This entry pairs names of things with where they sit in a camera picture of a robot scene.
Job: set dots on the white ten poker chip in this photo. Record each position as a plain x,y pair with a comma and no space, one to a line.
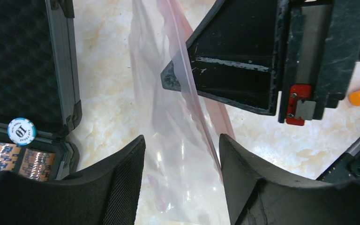
21,131

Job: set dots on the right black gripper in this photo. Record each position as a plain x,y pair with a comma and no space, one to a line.
322,49

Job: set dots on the black poker chip case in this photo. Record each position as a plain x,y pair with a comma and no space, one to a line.
39,82

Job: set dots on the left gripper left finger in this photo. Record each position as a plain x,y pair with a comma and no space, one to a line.
105,193

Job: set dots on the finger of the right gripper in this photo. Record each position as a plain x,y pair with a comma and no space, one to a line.
236,53

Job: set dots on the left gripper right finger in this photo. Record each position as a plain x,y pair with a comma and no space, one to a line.
261,193

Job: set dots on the clear zip top bag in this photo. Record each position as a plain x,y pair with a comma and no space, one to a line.
183,184

